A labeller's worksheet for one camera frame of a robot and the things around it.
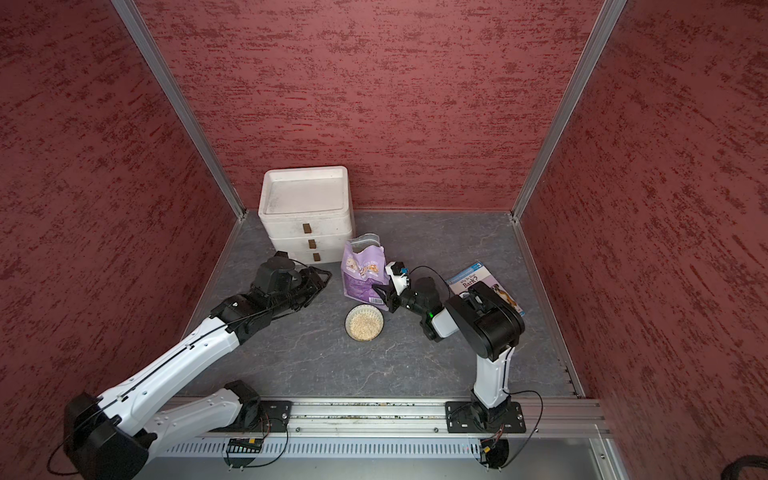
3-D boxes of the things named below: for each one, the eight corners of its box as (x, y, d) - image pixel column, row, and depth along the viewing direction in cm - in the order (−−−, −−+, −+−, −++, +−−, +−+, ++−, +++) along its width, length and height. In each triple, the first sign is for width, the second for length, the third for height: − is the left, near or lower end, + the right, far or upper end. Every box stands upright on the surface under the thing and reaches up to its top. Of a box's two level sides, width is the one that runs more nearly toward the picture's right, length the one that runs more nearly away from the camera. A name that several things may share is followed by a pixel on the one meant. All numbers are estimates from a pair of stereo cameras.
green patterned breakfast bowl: (341, 330, 90) (339, 323, 86) (361, 305, 96) (360, 297, 92) (370, 350, 86) (369, 344, 82) (389, 323, 92) (389, 316, 88)
